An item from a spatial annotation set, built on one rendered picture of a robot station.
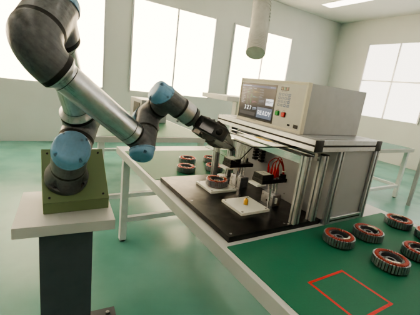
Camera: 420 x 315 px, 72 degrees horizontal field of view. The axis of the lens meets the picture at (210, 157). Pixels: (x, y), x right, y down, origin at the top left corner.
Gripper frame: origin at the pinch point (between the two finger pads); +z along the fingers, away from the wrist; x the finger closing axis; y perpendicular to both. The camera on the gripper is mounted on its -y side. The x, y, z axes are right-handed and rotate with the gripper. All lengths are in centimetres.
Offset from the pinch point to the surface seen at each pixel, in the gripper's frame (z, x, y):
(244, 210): 22.9, 18.3, -0.3
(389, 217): 77, -14, -26
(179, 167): 22, 19, 60
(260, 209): 29.5, 14.5, -1.7
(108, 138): 7, 33, 162
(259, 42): 52, -98, 110
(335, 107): 32, -39, -6
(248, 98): 15.9, -28.7, 30.1
